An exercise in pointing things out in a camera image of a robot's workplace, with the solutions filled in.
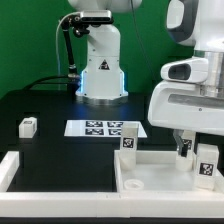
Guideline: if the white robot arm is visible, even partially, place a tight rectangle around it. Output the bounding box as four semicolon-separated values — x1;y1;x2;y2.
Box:
68;0;224;146

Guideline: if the white U-shaped fence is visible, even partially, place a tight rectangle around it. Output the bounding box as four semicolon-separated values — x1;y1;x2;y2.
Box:
0;151;224;218

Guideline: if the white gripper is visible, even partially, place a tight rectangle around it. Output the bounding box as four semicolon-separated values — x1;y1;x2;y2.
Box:
148;81;224;157

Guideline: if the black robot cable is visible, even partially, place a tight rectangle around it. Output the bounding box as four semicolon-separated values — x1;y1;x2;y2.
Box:
22;15;83;92

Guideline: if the white sheet with tags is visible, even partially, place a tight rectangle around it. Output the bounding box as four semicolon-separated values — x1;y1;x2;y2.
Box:
63;119;148;139

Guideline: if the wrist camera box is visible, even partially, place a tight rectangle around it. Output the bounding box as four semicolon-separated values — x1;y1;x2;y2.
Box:
160;57;209;84

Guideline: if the white square tabletop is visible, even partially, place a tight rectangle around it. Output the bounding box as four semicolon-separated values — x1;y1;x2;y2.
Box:
114;150;224;194

